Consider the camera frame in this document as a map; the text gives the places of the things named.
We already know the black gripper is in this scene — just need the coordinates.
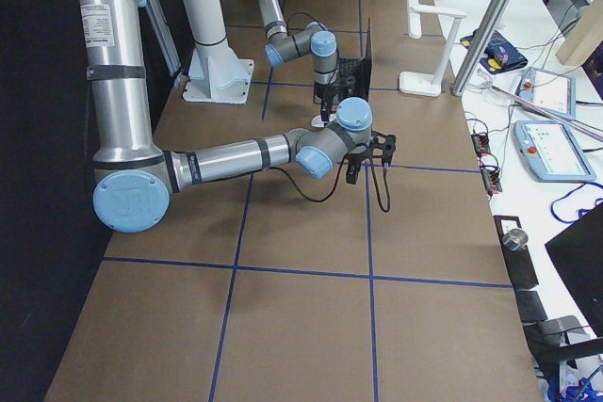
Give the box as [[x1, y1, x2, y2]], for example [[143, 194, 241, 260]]
[[313, 84, 337, 121], [345, 142, 374, 185]]

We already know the lower teach pendant tablet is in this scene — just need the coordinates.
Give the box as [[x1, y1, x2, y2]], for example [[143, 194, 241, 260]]
[[513, 121, 596, 183]]

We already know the orange black connector box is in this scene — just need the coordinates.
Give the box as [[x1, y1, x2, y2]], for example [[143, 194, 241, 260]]
[[471, 132, 491, 157]]

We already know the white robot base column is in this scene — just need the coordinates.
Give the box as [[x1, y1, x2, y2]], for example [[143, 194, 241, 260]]
[[183, 0, 254, 105]]

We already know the white computer mouse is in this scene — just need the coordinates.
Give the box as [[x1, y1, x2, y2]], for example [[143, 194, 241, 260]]
[[311, 114, 335, 128]]

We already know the white grabber claw stick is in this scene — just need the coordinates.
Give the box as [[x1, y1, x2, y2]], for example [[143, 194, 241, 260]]
[[483, 81, 602, 142]]

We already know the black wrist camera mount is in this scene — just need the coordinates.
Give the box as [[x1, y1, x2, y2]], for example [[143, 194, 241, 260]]
[[335, 61, 357, 101], [369, 130, 397, 168]]

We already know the blue lanyard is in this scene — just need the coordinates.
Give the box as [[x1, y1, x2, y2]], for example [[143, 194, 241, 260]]
[[550, 182, 603, 224]]

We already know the teach pendant tablet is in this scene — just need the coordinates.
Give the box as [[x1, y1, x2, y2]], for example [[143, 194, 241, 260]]
[[515, 67, 576, 120], [513, 121, 596, 183]]

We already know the aluminium frame post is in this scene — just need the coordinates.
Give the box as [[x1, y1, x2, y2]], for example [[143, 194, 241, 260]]
[[451, 0, 510, 97]]

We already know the silver metal cup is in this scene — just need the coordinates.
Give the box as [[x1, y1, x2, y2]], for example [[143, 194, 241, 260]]
[[501, 228, 529, 251]]

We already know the upper teach pendant tablet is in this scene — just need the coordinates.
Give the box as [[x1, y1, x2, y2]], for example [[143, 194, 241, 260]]
[[515, 67, 576, 120]]

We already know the grey laptop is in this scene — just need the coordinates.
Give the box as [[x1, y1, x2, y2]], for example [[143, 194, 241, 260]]
[[310, 28, 372, 111]]

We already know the black monitor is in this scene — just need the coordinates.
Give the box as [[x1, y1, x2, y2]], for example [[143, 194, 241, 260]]
[[546, 206, 603, 336]]

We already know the white desk lamp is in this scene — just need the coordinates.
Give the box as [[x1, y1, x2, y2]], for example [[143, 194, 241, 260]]
[[399, 0, 467, 97]]

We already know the dark blue space pencil case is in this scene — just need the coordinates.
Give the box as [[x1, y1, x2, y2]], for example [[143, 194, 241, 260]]
[[480, 30, 528, 75]]

